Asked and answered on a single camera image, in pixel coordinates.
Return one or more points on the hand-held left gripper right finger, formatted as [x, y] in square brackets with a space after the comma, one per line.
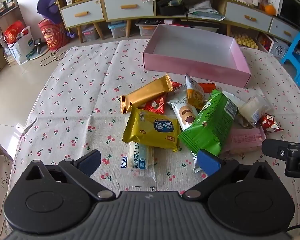
[208, 163]

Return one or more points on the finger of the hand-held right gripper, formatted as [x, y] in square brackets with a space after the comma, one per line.
[277, 148]

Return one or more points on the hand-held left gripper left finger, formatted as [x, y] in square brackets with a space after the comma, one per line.
[88, 162]

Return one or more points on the pink snack packet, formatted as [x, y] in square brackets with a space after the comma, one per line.
[245, 138]

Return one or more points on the green snack packet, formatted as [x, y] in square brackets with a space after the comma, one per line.
[210, 125]

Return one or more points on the clear white bread packet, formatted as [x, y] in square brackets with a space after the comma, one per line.
[140, 162]

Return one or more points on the white cookie packet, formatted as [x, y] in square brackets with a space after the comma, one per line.
[185, 115]

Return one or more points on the yellow biscuit packet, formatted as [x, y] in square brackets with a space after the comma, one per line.
[150, 130]

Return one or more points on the red snack packet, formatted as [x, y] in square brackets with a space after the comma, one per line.
[155, 106]

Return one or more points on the long golden snack packet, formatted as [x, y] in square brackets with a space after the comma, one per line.
[145, 93]

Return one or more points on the pink cardboard box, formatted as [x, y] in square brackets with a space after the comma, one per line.
[165, 62]

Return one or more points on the small red candy packet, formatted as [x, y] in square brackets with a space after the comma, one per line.
[271, 123]

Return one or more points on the clear packet with white cake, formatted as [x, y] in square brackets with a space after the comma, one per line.
[252, 110]

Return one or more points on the orange lotus root snack packet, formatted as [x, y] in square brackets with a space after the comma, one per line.
[195, 95]

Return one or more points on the cherry print tablecloth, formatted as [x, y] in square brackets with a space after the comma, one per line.
[77, 92]

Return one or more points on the silver white biscuit packet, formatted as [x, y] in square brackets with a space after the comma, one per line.
[181, 93]

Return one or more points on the blue plastic stool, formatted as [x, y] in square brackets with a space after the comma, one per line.
[298, 55]

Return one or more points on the white printed box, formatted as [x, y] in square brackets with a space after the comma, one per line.
[275, 47]

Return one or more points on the white cabinet drawer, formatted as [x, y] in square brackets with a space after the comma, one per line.
[82, 13]
[283, 30]
[248, 17]
[128, 6]

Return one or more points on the yellow egg tray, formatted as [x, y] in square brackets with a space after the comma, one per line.
[246, 41]

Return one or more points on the black microwave oven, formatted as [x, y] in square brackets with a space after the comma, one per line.
[293, 12]

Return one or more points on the black handheld device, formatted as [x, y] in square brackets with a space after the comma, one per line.
[37, 46]

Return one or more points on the clear plastic storage box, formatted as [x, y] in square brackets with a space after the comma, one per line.
[90, 33]

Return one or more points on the white shopping bag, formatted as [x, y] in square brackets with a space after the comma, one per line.
[21, 51]

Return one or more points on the red printed gift bag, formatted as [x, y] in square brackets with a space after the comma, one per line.
[52, 36]

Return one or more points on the orange fruit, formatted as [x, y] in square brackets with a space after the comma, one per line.
[270, 9]

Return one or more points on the blue lid storage box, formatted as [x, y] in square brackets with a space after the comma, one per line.
[118, 30]

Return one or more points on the dark lid storage box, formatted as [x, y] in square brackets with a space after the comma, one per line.
[146, 28]

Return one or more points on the folded grey clothes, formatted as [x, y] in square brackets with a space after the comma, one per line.
[205, 11]

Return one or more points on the purple hat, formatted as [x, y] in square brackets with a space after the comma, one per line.
[48, 7]

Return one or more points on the black box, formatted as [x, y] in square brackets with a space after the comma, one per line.
[170, 6]

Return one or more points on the wooden shelf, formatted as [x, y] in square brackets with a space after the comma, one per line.
[2, 10]

